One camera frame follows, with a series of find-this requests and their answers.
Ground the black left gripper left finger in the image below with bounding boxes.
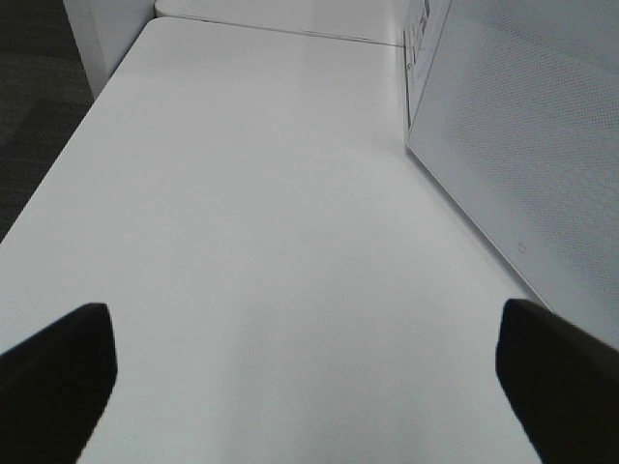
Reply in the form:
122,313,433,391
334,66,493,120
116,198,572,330
1,303,118,463

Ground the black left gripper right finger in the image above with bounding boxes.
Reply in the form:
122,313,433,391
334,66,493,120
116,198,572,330
495,299,618,463

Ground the white microwave oven body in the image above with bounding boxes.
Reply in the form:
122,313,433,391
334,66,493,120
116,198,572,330
403,0,451,129

